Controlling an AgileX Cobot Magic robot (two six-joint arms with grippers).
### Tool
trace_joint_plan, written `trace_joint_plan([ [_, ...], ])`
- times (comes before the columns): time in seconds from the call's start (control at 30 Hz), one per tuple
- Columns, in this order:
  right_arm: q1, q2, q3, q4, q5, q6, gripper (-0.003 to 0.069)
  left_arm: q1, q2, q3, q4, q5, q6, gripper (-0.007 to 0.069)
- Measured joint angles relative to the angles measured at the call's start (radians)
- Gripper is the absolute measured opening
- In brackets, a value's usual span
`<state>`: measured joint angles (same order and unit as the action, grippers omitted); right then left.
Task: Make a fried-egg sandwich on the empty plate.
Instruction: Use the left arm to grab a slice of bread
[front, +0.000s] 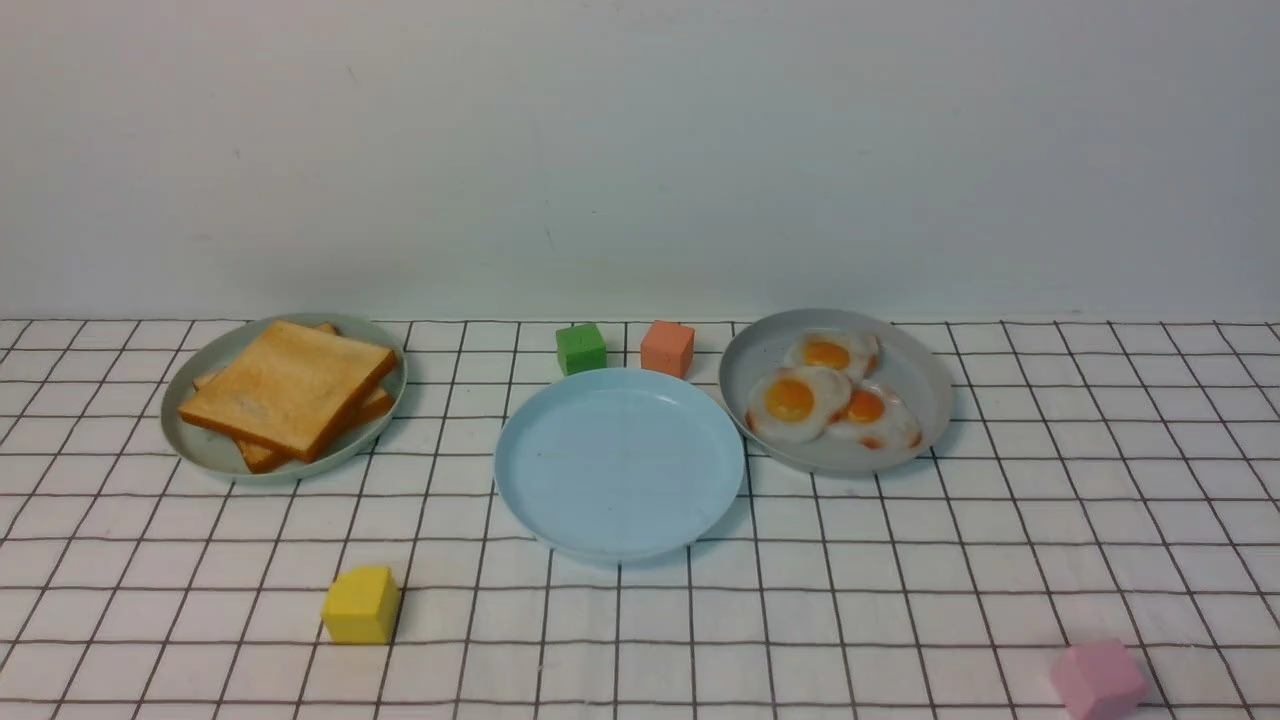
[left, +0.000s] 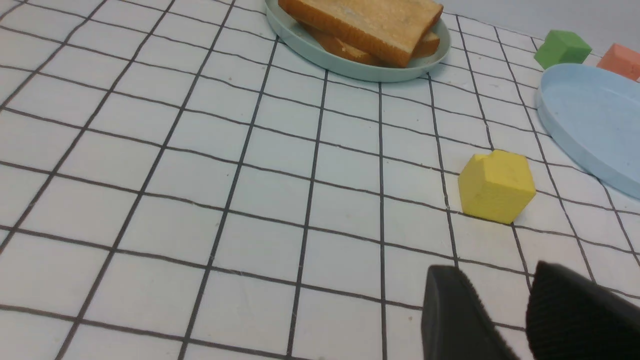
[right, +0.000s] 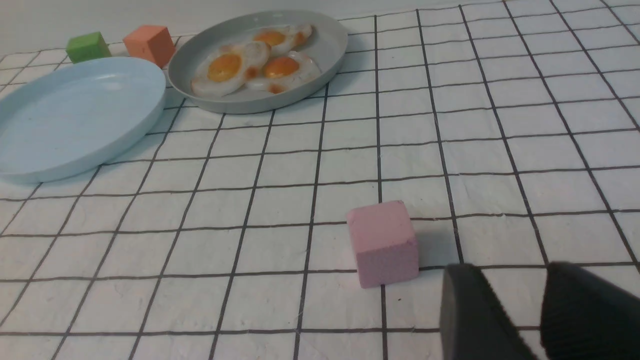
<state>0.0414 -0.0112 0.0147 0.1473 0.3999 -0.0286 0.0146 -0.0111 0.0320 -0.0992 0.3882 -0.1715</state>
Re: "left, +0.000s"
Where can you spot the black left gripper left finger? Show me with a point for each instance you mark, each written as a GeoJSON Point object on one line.
{"type": "Point", "coordinates": [455, 325]}

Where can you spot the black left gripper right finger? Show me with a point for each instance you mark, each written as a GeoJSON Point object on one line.
{"type": "Point", "coordinates": [568, 317]}

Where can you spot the toast slice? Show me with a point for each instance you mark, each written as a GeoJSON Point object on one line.
{"type": "Point", "coordinates": [387, 29]}
{"type": "Point", "coordinates": [428, 46]}

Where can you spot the yellow foam cube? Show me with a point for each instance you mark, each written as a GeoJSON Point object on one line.
{"type": "Point", "coordinates": [496, 186]}

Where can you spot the light blue plate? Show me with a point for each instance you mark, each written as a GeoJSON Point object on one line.
{"type": "Point", "coordinates": [593, 115]}

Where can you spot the orange foam cube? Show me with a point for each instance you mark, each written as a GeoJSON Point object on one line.
{"type": "Point", "coordinates": [622, 61]}

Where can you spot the green foam cube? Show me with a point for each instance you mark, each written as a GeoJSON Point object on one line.
{"type": "Point", "coordinates": [562, 47]}

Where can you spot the white grid tablecloth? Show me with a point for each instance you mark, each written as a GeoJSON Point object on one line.
{"type": "Point", "coordinates": [178, 184]}

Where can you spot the green plate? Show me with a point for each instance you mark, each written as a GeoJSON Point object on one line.
{"type": "Point", "coordinates": [304, 45]}

